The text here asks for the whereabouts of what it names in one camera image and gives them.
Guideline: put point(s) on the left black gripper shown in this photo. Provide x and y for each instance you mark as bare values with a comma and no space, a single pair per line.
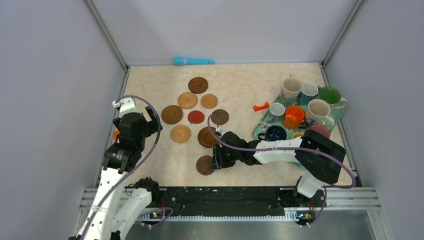
152,125

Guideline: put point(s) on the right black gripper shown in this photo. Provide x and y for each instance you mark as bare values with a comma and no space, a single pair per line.
218,161

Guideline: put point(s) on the dark woven coaster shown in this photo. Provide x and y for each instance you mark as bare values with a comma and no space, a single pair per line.
204,165

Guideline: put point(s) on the large brown wooden saucer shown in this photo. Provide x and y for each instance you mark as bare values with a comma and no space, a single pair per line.
206,139

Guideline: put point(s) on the dark walnut coaster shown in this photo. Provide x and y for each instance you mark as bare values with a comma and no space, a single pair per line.
220,116

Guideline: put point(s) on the medium brown round coaster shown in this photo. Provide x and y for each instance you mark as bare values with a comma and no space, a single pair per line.
172,114

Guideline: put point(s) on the cork coaster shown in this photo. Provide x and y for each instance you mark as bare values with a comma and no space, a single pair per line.
180,134

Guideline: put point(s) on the red round coaster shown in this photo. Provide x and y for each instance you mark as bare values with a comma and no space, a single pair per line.
196,117

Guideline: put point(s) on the light wood coaster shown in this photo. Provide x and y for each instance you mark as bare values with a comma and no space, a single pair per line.
209,101

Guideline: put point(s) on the dark blue mug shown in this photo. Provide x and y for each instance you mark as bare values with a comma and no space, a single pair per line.
273,133

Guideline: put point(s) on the woven rattan coaster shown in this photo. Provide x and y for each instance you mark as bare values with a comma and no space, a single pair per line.
187,100

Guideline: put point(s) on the dark brown grooved coaster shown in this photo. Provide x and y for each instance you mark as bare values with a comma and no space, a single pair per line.
198,85

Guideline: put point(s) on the cream seashell mug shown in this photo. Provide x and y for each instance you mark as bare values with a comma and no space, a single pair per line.
291,87

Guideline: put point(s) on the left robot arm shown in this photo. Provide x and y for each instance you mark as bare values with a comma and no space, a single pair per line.
104,221

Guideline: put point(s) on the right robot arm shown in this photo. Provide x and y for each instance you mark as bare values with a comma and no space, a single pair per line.
321,157

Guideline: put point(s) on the small grey cup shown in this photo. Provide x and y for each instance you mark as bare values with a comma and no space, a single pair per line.
275,112

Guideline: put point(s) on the yellow interior cup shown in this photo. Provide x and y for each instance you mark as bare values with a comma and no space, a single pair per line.
298,135

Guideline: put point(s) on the orange plastic cup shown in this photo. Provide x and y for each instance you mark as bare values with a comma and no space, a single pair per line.
294,118

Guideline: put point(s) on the orange toy block piece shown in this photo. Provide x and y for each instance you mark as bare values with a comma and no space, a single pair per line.
115,134

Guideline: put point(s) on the blue marker pen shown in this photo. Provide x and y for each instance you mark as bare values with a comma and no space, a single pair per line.
184,61

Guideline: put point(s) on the green patterned tray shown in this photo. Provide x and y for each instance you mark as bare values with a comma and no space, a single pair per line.
263,124

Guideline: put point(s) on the maroon pink mug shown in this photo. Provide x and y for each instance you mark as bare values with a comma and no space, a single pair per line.
321,129

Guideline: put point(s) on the cream large mug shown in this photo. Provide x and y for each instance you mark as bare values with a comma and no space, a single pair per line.
318,112

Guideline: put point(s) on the white blue mug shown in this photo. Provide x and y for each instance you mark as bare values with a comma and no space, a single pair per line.
308,92

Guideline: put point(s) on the green mug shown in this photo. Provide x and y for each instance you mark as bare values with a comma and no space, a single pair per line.
332,97

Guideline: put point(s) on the orange toy handle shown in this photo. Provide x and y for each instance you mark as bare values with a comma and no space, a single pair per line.
257,108

